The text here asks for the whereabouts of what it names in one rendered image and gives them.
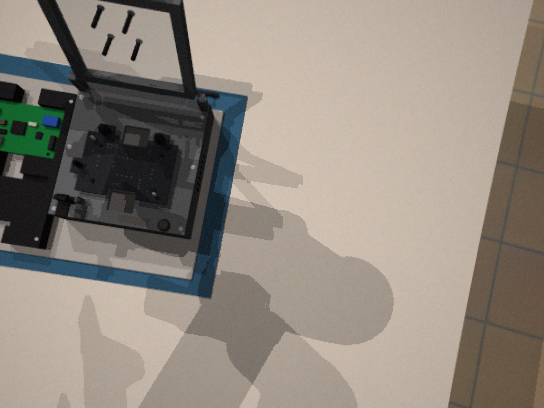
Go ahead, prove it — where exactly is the green circuit board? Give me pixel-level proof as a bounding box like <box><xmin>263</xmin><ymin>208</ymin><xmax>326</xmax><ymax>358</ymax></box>
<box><xmin>0</xmin><ymin>100</ymin><xmax>65</xmax><ymax>159</ymax></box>

